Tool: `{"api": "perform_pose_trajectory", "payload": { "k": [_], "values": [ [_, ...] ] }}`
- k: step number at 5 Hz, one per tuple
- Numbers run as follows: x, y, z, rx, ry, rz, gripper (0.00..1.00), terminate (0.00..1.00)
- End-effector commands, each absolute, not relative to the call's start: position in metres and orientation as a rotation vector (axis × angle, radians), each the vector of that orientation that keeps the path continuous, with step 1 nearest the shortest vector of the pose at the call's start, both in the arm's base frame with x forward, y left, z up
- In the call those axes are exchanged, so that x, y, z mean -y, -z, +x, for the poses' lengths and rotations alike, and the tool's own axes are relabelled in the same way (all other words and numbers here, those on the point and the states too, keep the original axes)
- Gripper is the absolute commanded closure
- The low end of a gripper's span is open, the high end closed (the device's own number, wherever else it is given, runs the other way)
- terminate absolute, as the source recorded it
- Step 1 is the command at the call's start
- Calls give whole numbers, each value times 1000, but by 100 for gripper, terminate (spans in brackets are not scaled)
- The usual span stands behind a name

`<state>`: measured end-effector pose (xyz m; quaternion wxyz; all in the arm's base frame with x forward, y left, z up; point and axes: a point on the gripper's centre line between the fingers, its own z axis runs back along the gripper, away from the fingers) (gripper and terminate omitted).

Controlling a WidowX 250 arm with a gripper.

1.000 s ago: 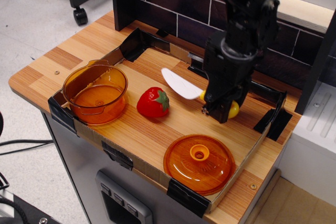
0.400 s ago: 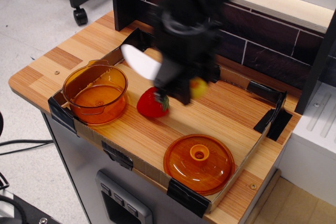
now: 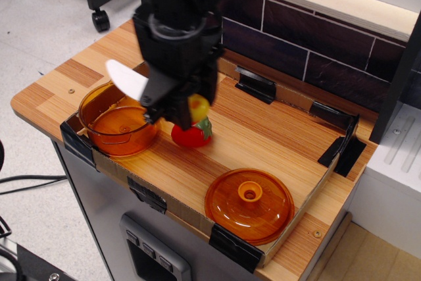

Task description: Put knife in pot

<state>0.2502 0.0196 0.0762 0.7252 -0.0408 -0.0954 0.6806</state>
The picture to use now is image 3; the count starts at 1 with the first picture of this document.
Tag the black vertical post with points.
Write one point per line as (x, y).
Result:
(404, 88)

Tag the orange transparent plastic pot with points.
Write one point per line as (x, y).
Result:
(115, 123)

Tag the grey control panel with buttons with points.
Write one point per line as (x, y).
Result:
(151, 258)

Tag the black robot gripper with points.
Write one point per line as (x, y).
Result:
(180, 40)

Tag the white yellow toy knife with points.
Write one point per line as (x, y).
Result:
(133, 85)

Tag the cardboard fence with black tape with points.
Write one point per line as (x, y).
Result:
(318, 153)

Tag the red toy strawberry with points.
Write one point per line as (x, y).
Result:
(198, 135)

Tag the orange transparent pot lid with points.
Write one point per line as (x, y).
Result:
(252, 204)

